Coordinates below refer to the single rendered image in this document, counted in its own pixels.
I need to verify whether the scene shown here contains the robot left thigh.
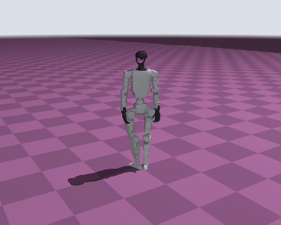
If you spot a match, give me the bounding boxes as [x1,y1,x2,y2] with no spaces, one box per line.
[125,107,140,144]

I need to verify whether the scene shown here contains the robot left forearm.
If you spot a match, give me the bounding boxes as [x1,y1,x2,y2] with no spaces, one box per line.
[120,88,127,111]

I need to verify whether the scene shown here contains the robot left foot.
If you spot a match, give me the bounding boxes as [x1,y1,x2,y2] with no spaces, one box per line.
[129,163,143,170]

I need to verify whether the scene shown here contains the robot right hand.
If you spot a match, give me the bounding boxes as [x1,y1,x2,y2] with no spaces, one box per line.
[152,105,160,122]

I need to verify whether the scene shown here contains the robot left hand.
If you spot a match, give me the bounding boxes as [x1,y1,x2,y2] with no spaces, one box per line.
[121,107,130,124]

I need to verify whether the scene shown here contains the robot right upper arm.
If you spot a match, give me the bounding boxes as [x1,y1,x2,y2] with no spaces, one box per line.
[151,70,158,94]

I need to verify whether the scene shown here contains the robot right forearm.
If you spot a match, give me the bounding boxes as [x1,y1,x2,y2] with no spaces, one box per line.
[153,92,160,109]

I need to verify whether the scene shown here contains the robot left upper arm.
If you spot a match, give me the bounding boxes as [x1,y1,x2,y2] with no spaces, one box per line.
[123,70,133,94]

